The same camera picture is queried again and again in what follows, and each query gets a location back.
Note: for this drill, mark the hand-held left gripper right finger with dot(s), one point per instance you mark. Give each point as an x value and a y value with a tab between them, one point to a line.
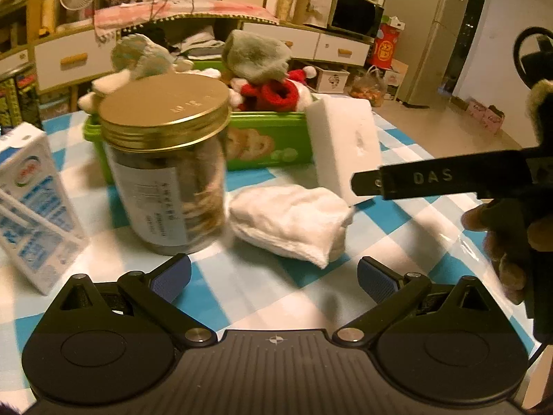
380	281

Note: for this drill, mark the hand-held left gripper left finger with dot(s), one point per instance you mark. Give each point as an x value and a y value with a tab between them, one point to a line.
170	276

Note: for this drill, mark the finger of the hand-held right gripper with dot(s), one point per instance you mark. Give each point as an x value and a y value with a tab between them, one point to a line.
432	179

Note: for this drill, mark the white towel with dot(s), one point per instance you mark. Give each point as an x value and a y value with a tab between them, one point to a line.
285	216

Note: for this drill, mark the green plastic bin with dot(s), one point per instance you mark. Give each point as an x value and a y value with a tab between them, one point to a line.
268	147

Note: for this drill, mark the santa plush toy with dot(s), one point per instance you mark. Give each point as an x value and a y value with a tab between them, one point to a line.
268	95

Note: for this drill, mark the person's right hand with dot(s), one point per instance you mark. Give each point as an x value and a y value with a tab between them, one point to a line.
505	246

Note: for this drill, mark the blue white checked blanket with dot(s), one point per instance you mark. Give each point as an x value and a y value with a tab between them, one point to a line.
423	224

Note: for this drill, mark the brown furry cloth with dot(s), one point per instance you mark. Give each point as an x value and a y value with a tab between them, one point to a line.
540	112

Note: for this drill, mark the pink boxes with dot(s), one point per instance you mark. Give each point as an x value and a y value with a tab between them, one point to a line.
484	114

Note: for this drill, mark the white sponge block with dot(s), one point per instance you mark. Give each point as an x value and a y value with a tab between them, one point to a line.
341	147

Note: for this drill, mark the cardboard box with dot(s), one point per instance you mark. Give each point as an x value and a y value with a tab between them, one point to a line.
396	78

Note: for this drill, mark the plastic bag of oranges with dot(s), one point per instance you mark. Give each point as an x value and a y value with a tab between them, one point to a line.
367	88

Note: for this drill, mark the silver refrigerator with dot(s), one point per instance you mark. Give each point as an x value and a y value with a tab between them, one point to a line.
427	43

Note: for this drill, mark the red gift box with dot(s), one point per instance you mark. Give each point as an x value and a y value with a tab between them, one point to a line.
386	47

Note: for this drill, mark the white printed storage box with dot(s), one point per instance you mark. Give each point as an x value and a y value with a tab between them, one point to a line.
332	81

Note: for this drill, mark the glass jar with gold lid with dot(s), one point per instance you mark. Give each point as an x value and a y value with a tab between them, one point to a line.
164	112

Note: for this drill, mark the blue and white milk carton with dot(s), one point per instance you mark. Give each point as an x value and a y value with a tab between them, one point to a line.
30	181

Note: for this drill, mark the microwave oven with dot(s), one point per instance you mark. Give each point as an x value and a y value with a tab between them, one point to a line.
350	13

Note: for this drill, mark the low wooden cabinet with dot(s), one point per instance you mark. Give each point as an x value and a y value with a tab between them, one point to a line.
302	26

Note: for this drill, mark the grey green plush toy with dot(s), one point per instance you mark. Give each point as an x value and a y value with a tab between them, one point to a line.
255	56

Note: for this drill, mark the cream and grey plush toy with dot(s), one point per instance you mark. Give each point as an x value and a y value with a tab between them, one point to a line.
138	58

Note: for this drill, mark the tall dark drink can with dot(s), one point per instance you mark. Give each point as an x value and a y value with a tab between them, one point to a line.
21	99

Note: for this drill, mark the pile of clothes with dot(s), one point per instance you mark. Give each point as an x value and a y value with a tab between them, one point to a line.
201	43

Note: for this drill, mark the pink table runner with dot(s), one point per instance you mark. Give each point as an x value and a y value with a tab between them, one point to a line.
181	11

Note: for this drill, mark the wooden shelf cabinet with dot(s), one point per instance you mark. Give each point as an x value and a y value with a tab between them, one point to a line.
26	30

